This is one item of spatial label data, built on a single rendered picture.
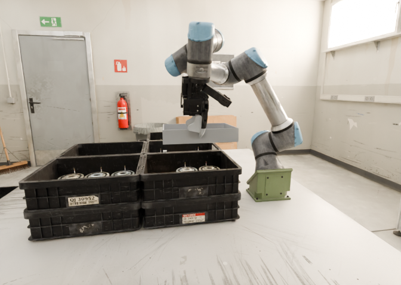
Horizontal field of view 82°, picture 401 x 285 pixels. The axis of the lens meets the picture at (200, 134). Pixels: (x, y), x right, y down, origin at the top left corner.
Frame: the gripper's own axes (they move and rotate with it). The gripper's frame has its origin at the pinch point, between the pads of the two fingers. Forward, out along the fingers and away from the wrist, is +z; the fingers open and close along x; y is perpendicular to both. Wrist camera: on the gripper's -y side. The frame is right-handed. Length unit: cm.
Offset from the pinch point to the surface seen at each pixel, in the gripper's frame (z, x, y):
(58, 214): 29, 2, 50
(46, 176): 25, -17, 60
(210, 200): 27.6, 3.8, -4.6
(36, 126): 134, -310, 195
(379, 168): 132, -131, -282
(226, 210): 33.3, 4.5, -11.5
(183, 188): 22.3, 1.4, 6.1
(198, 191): 24.3, 2.1, 0.3
